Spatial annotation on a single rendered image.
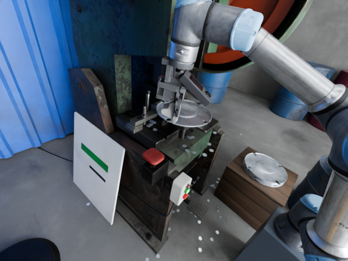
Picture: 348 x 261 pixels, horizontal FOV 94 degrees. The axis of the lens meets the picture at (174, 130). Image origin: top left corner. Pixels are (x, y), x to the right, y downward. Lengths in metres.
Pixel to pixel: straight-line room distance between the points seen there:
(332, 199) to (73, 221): 1.32
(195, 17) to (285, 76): 0.29
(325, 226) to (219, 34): 0.60
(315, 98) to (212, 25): 0.34
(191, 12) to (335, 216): 0.63
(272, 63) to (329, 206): 0.42
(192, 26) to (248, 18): 0.11
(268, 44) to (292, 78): 0.11
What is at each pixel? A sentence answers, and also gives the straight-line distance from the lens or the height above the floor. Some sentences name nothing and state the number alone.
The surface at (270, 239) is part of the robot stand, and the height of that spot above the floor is 0.42.
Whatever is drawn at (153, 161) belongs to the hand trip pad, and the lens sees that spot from 0.58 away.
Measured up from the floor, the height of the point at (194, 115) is 0.79.
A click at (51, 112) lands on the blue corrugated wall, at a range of 1.87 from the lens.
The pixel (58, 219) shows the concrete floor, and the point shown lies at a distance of 1.42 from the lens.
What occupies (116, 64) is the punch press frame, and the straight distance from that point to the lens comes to 0.86.
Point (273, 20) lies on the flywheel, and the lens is 1.02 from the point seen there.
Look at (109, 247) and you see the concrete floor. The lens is 1.26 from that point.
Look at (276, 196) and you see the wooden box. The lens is 1.28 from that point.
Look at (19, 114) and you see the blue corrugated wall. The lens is 1.82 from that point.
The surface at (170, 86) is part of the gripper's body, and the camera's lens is 0.48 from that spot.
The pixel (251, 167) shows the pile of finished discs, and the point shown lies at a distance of 1.30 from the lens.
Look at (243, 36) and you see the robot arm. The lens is 0.41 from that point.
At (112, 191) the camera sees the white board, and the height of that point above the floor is 0.27.
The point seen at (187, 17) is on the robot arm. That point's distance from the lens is 0.43.
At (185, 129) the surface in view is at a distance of 0.84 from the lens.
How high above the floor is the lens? 1.17
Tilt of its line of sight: 34 degrees down
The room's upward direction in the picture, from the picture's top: 9 degrees clockwise
